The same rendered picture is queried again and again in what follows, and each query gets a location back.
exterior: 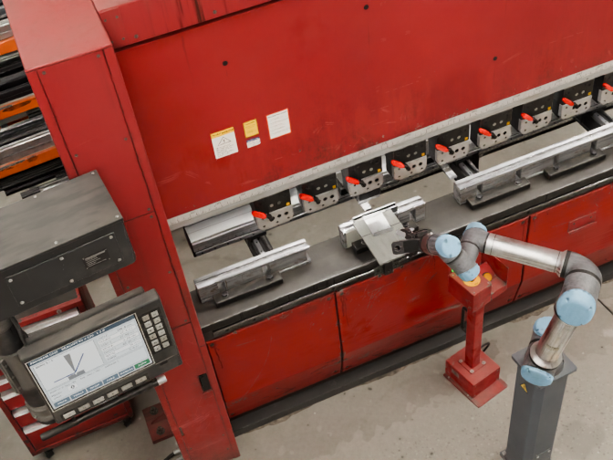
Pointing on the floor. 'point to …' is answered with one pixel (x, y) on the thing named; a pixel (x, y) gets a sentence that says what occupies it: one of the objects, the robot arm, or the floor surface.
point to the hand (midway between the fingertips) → (398, 241)
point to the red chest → (79, 303)
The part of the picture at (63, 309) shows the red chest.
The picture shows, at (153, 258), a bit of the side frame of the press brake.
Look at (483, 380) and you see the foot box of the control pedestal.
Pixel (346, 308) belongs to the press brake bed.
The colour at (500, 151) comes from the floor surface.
